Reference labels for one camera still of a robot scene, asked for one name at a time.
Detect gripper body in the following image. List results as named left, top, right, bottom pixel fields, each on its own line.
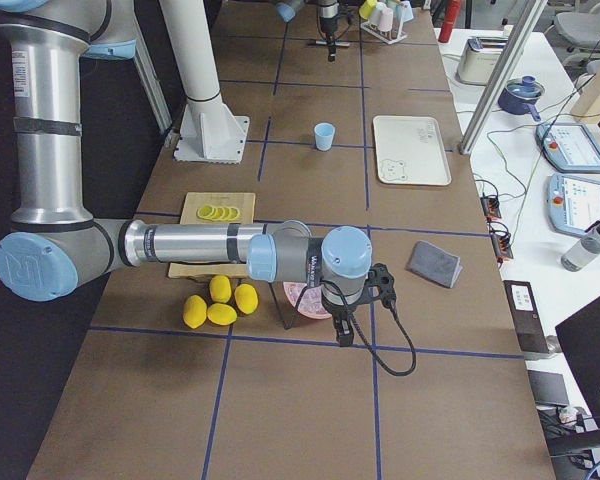
left=321, top=289, right=370, bottom=319
left=317, top=0, right=338, bottom=31

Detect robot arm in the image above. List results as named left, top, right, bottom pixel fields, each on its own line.
left=0, top=36, right=364, bottom=351
left=274, top=0, right=340, bottom=62

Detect clear ice cube pile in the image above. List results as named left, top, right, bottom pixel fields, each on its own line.
left=289, top=282, right=326, bottom=314

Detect yellow cup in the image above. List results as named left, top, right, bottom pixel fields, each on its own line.
left=358, top=0, right=377, bottom=20

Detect pink cup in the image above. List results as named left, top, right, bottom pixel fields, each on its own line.
left=374, top=4, right=394, bottom=33

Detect light blue cup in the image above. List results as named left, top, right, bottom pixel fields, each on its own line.
left=314, top=122, right=336, bottom=151

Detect pink bowl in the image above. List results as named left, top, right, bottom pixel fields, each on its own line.
left=282, top=280, right=334, bottom=320

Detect yellow lemon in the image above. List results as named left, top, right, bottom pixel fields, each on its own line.
left=182, top=295, right=207, bottom=329
left=234, top=283, right=259, bottom=315
left=207, top=303, right=238, bottom=326
left=209, top=275, right=232, bottom=304

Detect grey folded cloth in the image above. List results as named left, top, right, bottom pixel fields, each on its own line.
left=406, top=240, right=462, bottom=289

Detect cream bear tray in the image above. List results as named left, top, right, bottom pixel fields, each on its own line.
left=373, top=115, right=452, bottom=187

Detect red bottle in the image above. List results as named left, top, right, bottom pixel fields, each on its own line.
left=438, top=0, right=463, bottom=43

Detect wooden cutting board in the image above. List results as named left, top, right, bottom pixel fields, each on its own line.
left=168, top=192, right=256, bottom=279

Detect lemon slices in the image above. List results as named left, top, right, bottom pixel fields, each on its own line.
left=196, top=204, right=241, bottom=223

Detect silver toaster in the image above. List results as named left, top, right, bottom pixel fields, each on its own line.
left=456, top=36, right=508, bottom=86

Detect blue saucepan with lid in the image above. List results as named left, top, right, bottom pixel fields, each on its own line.
left=498, top=75, right=545, bottom=122

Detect clear water bottle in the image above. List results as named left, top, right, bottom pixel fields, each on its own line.
left=560, top=220, right=600, bottom=272

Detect black monitor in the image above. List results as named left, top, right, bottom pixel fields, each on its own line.
left=556, top=297, right=600, bottom=425

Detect lower teach pendant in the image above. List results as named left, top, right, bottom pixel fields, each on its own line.
left=547, top=173, right=600, bottom=237

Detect teach pendant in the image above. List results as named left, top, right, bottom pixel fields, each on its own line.
left=547, top=173, right=600, bottom=237
left=535, top=122, right=600, bottom=174

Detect upper teach pendant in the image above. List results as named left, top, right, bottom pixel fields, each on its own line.
left=535, top=122, right=600, bottom=174

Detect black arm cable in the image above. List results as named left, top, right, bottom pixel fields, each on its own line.
left=274, top=279, right=417, bottom=376

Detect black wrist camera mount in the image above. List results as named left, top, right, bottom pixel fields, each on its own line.
left=367, top=263, right=397, bottom=309

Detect white wire cup rack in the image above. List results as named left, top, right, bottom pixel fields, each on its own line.
left=360, top=21, right=408, bottom=45

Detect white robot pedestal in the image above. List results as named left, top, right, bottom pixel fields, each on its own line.
left=160, top=0, right=250, bottom=164

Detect aluminium frame post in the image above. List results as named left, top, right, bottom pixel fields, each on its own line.
left=458, top=0, right=547, bottom=155

